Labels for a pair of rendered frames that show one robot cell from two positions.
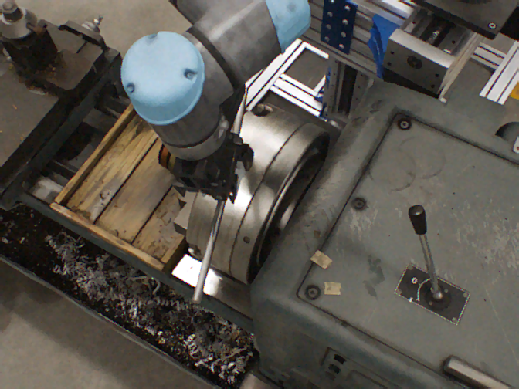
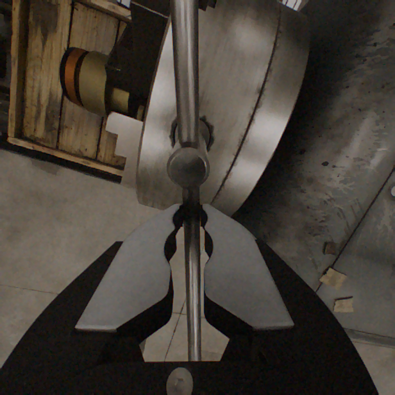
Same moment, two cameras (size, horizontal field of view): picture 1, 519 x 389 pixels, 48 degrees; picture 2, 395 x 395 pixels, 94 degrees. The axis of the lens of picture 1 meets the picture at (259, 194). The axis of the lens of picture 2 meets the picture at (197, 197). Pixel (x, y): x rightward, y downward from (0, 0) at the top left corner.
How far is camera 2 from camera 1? 0.78 m
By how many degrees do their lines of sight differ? 44
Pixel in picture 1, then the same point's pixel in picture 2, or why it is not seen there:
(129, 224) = (86, 142)
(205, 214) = (156, 202)
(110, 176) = (45, 97)
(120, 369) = not seen: hidden behind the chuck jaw
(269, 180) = (245, 163)
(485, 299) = not seen: outside the picture
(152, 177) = not seen: hidden behind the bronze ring
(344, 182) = (382, 155)
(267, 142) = (234, 82)
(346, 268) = (362, 279)
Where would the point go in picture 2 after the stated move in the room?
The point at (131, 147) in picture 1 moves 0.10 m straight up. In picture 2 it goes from (48, 58) to (9, 34)
